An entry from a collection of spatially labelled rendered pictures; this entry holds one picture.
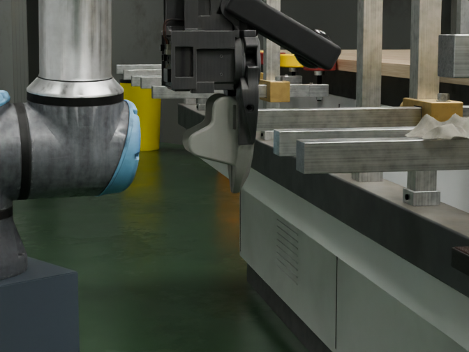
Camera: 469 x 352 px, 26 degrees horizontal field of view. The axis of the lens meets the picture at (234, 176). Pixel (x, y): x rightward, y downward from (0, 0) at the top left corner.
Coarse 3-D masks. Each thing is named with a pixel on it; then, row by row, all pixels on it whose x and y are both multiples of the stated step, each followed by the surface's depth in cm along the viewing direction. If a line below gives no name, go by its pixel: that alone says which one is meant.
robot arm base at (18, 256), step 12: (0, 216) 152; (12, 216) 156; (0, 228) 152; (12, 228) 155; (0, 240) 151; (12, 240) 154; (0, 252) 151; (12, 252) 153; (24, 252) 157; (0, 264) 150; (12, 264) 152; (24, 264) 156; (0, 276) 150; (12, 276) 152
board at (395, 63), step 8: (344, 56) 279; (352, 56) 279; (384, 56) 279; (392, 56) 279; (400, 56) 279; (408, 56) 279; (336, 64) 250; (344, 64) 244; (352, 64) 238; (384, 64) 217; (392, 64) 212; (400, 64) 207; (408, 64) 203; (384, 72) 217; (392, 72) 212; (400, 72) 207; (408, 72) 203; (440, 80) 187; (448, 80) 184; (456, 80) 180; (464, 80) 177
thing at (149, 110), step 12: (120, 84) 844; (132, 96) 834; (144, 96) 834; (144, 108) 835; (156, 108) 842; (144, 120) 837; (156, 120) 844; (144, 132) 839; (156, 132) 846; (144, 144) 841; (156, 144) 848
